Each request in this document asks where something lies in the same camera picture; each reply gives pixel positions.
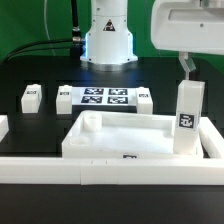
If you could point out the white left fence block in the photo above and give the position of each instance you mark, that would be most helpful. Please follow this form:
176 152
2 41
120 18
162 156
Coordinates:
4 128

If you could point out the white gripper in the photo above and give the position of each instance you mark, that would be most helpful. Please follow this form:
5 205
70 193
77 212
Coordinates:
195 26

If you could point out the fiducial marker sheet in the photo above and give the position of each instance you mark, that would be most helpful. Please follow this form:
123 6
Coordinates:
106 96

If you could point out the white right fence bar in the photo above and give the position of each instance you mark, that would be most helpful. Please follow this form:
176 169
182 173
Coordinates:
211 139

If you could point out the white desk top tray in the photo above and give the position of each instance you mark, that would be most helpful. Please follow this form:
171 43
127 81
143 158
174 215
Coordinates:
100 134

